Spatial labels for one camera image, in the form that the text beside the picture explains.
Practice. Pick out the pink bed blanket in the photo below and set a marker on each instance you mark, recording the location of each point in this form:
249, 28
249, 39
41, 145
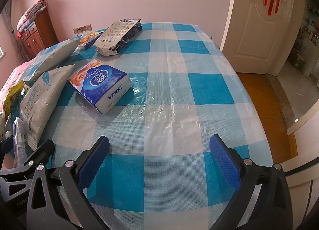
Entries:
15, 75

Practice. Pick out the shelf with small goods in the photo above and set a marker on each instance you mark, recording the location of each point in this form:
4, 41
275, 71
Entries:
310, 30

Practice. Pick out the grey wet wipes packet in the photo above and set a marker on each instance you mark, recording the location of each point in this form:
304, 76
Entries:
49, 57
42, 100

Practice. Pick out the yellow blue snack packet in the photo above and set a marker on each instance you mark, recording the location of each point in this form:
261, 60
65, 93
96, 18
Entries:
91, 40

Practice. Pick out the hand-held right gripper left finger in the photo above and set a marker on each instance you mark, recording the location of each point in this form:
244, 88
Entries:
96, 161

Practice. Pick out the wall socket strip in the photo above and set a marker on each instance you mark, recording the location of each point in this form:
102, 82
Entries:
82, 29

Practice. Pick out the white milk carton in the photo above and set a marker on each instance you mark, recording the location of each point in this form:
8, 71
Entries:
114, 35

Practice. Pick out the white blue small packet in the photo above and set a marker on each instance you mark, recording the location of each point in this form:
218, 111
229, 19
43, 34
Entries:
19, 135

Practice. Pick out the brown wooden cabinet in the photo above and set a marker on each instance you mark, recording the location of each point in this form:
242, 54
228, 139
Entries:
37, 37

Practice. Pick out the blue checkered tablecloth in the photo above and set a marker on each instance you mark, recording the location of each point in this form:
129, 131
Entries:
174, 95

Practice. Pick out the blue tissue pack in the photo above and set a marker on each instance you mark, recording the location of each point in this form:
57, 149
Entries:
99, 87

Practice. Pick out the grey curtain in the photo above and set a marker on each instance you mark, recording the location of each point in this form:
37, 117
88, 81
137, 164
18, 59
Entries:
10, 20

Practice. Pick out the red folded cloth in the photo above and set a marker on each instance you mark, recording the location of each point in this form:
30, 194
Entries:
19, 35

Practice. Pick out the stack of folded blankets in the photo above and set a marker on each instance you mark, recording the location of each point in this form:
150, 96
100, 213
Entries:
31, 14

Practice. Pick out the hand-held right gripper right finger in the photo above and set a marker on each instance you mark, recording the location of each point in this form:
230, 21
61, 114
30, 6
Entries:
224, 162

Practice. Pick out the white door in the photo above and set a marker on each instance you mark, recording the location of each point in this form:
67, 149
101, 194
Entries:
256, 25

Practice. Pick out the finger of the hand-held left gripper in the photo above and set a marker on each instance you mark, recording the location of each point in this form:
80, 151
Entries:
6, 145
39, 152

